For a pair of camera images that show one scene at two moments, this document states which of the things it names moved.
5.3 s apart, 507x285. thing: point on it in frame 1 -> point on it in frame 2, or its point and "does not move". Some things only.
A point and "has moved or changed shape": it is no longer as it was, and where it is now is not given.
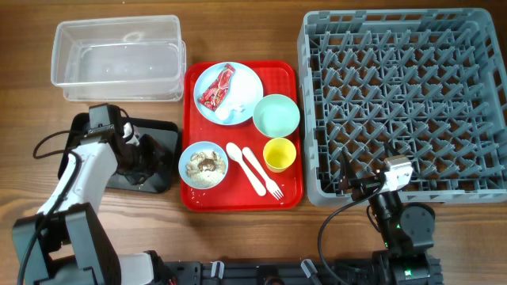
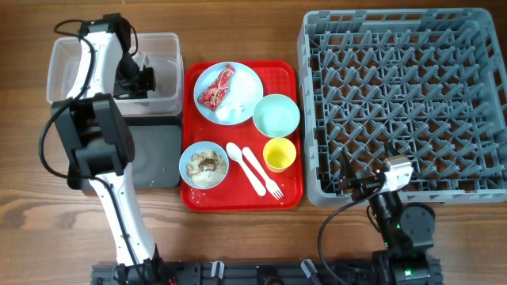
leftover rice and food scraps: (205, 169) does not move
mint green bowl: (276, 115) does not move
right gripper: (365, 185) does not move
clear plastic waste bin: (120, 58) has moved or changed shape
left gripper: (156, 159) -> (140, 91)
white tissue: (227, 110) does not move
